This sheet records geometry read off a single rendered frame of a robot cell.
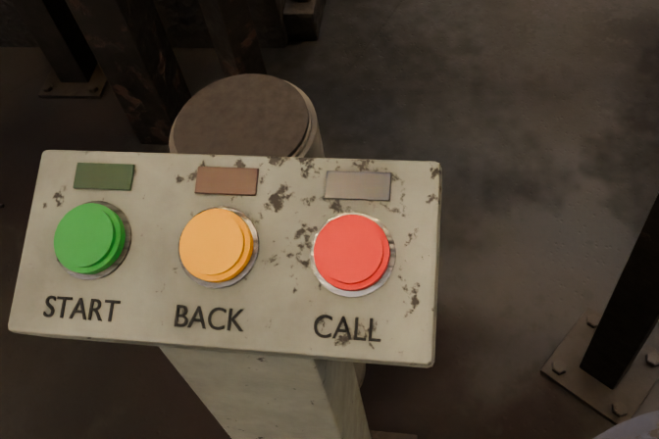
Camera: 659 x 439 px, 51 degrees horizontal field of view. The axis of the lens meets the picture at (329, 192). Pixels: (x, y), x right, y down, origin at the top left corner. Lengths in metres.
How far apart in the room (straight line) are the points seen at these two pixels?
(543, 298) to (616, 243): 0.15
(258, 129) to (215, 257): 0.19
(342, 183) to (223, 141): 0.18
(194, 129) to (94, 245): 0.18
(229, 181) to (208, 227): 0.03
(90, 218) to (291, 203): 0.11
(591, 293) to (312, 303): 0.73
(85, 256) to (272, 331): 0.11
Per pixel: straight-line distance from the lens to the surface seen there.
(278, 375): 0.45
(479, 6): 1.44
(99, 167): 0.43
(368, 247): 0.36
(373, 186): 0.38
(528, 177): 1.16
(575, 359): 1.00
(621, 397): 1.00
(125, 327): 0.40
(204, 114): 0.57
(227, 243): 0.38
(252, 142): 0.54
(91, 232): 0.41
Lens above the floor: 0.92
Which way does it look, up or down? 54 degrees down
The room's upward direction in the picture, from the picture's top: 12 degrees counter-clockwise
